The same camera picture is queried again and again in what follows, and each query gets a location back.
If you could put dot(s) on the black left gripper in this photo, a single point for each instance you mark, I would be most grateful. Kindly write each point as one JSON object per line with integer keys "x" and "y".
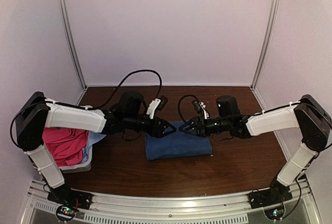
{"x": 157, "y": 131}

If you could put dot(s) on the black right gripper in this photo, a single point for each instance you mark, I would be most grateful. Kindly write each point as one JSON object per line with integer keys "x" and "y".
{"x": 199, "y": 124}

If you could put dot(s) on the dark blue polo shirt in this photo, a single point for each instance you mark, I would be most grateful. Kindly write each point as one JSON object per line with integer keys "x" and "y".
{"x": 176, "y": 145}

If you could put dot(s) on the red garment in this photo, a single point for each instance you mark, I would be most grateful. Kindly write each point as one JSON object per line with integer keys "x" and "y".
{"x": 65, "y": 145}

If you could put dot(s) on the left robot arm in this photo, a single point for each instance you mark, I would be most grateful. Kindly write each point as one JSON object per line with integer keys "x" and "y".
{"x": 130, "y": 113}

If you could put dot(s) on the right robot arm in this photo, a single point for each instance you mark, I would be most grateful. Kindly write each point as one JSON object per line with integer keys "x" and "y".
{"x": 306, "y": 114}

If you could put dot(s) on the white plastic laundry basket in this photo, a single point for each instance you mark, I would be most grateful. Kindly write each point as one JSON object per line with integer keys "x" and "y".
{"x": 77, "y": 167}

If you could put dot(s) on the light blue garment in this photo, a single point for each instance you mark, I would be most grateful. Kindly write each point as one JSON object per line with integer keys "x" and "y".
{"x": 93, "y": 138}

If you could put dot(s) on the right circuit board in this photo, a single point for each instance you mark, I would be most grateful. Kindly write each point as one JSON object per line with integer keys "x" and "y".
{"x": 274, "y": 213}

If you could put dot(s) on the circuit board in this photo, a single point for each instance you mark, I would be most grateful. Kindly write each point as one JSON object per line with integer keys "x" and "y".
{"x": 274, "y": 213}
{"x": 66, "y": 213}

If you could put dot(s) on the left circuit board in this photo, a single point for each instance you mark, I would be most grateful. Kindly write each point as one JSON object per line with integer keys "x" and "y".
{"x": 66, "y": 213}

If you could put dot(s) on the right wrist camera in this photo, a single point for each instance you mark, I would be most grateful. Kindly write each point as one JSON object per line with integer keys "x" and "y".
{"x": 200, "y": 108}

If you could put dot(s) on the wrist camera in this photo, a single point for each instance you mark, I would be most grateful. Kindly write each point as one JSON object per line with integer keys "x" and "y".
{"x": 156, "y": 105}
{"x": 200, "y": 108}

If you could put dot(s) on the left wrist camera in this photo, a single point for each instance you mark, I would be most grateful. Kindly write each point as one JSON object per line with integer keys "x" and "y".
{"x": 156, "y": 105}

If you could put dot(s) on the aluminium front rail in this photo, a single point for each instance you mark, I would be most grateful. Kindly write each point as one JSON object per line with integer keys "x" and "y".
{"x": 226, "y": 208}

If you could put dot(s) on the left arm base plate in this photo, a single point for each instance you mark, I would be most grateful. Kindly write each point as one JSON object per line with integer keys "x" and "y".
{"x": 75, "y": 199}

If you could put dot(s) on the right aluminium frame post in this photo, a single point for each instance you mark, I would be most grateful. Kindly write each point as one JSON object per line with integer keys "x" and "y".
{"x": 274, "y": 7}

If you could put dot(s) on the aluminium frame post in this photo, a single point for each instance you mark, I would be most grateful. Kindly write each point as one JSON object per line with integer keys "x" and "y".
{"x": 71, "y": 43}
{"x": 274, "y": 7}

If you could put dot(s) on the left aluminium frame post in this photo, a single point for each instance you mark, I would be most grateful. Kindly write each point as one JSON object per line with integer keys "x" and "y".
{"x": 71, "y": 43}

